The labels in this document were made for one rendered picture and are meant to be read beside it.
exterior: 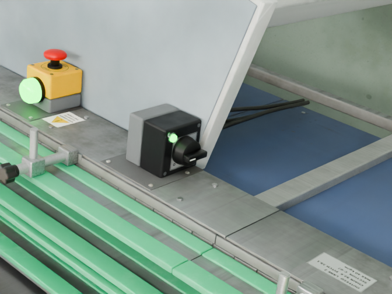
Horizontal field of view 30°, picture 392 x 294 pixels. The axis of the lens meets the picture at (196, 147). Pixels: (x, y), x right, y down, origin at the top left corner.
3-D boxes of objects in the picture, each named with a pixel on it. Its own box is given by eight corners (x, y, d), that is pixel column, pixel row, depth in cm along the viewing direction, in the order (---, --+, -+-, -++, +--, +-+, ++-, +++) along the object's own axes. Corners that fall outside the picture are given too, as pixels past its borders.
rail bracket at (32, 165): (66, 156, 117) (-7, 177, 107) (68, 113, 114) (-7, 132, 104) (82, 165, 114) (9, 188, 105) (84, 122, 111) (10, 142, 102)
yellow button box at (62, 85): (59, 93, 136) (25, 101, 130) (60, 55, 132) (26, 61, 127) (83, 106, 131) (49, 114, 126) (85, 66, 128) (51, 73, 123)
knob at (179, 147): (191, 158, 113) (206, 167, 111) (170, 166, 109) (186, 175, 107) (193, 132, 111) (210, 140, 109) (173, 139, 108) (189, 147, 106)
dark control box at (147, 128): (163, 147, 119) (124, 159, 114) (167, 101, 116) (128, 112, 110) (199, 165, 115) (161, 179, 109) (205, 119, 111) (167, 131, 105)
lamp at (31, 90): (30, 97, 129) (15, 100, 127) (30, 73, 127) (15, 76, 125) (45, 105, 127) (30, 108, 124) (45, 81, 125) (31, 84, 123)
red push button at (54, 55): (38, 67, 128) (38, 48, 126) (56, 63, 131) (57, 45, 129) (52, 74, 126) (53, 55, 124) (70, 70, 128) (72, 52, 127)
